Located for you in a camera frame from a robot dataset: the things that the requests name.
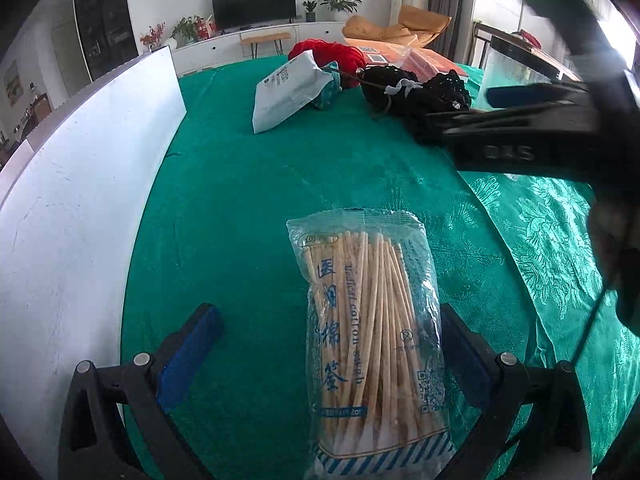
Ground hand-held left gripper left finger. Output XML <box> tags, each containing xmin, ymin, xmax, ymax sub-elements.
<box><xmin>59</xmin><ymin>303</ymin><xmax>223</xmax><ymax>480</ymax></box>

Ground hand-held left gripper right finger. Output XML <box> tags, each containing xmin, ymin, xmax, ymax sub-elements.
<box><xmin>439</xmin><ymin>303</ymin><xmax>593</xmax><ymax>480</ymax></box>

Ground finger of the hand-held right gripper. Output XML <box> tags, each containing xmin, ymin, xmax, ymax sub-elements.
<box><xmin>424</xmin><ymin>105</ymin><xmax>598</xmax><ymax>133</ymax></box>
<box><xmin>486</xmin><ymin>82</ymin><xmax>598</xmax><ymax>109</ymax></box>

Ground black knit cloth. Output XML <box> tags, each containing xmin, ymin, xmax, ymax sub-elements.
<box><xmin>359</xmin><ymin>66</ymin><xmax>472</xmax><ymax>143</ymax></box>

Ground pink sausage packet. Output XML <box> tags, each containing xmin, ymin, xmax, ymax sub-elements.
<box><xmin>397</xmin><ymin>46</ymin><xmax>471</xmax><ymax>83</ymax></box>

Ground cotton swab bag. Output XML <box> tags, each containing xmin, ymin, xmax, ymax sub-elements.
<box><xmin>286</xmin><ymin>207</ymin><xmax>457</xmax><ymax>480</ymax></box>

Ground red yarn ball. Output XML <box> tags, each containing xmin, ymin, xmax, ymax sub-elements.
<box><xmin>288</xmin><ymin>39</ymin><xmax>368</xmax><ymax>86</ymax></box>

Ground white box wall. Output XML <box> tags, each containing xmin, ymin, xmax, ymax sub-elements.
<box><xmin>0</xmin><ymin>45</ymin><xmax>187</xmax><ymax>461</ymax></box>

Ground white plastic packet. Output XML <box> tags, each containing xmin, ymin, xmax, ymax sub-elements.
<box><xmin>251</xmin><ymin>51</ymin><xmax>333</xmax><ymax>134</ymax></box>

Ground clear jar black lid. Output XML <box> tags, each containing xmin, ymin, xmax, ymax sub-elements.
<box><xmin>472</xmin><ymin>35</ymin><xmax>556</xmax><ymax>113</ymax></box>

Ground dark wooden railing furniture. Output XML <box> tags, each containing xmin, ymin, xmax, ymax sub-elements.
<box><xmin>472</xmin><ymin>21</ymin><xmax>583</xmax><ymax>81</ymax></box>

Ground grey curtain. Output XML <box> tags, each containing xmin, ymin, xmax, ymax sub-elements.
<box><xmin>429</xmin><ymin>0</ymin><xmax>473</xmax><ymax>61</ymax></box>

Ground orange lounge chair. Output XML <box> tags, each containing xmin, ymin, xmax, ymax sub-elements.
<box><xmin>342</xmin><ymin>4</ymin><xmax>452</xmax><ymax>53</ymax></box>

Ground orange book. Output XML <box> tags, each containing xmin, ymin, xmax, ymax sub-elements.
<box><xmin>344</xmin><ymin>37</ymin><xmax>453</xmax><ymax>68</ymax></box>

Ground teal wave print pouch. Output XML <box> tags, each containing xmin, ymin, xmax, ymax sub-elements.
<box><xmin>312</xmin><ymin>62</ymin><xmax>346</xmax><ymax>111</ymax></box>

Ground green tablecloth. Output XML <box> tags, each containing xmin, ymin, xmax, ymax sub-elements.
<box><xmin>120</xmin><ymin>52</ymin><xmax>640</xmax><ymax>480</ymax></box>

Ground large potted plant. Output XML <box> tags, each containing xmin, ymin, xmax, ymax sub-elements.
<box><xmin>320</xmin><ymin>0</ymin><xmax>362</xmax><ymax>22</ymax></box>

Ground white television cabinet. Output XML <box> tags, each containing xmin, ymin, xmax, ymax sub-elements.
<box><xmin>170</xmin><ymin>21</ymin><xmax>351</xmax><ymax>73</ymax></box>

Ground wooden bench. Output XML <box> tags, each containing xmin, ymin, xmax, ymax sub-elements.
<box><xmin>240</xmin><ymin>31</ymin><xmax>292</xmax><ymax>59</ymax></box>

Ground black television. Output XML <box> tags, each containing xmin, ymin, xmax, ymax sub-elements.
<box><xmin>211</xmin><ymin>0</ymin><xmax>297</xmax><ymax>28</ymax></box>

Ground red flowers in vase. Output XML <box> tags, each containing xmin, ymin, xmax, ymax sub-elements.
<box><xmin>139</xmin><ymin>22</ymin><xmax>166</xmax><ymax>53</ymax></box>

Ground bushy potted plant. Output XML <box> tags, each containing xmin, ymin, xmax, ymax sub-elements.
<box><xmin>172</xmin><ymin>16</ymin><xmax>206</xmax><ymax>46</ymax></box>

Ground black display cabinet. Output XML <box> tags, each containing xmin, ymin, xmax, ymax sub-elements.
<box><xmin>72</xmin><ymin>0</ymin><xmax>140</xmax><ymax>81</ymax></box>

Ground black cable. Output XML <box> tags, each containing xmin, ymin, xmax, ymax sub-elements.
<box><xmin>570</xmin><ymin>287</ymin><xmax>613</xmax><ymax>366</ymax></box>

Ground framed wall picture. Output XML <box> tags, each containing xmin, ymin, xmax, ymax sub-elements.
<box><xmin>4</xmin><ymin>60</ymin><xmax>23</xmax><ymax>106</ymax></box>

